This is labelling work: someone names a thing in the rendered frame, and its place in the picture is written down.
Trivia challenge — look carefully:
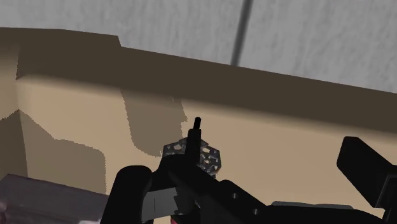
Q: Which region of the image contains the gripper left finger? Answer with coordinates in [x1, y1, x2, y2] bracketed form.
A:
[167, 116, 274, 224]

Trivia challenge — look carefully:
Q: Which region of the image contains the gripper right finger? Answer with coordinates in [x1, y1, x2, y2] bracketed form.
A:
[336, 136, 397, 224]

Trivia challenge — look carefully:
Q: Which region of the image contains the dark grey box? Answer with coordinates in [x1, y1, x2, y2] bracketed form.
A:
[0, 173, 110, 224]

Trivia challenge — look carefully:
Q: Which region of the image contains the black white speckled hexagonal object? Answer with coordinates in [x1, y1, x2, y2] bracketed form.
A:
[162, 137, 221, 178]

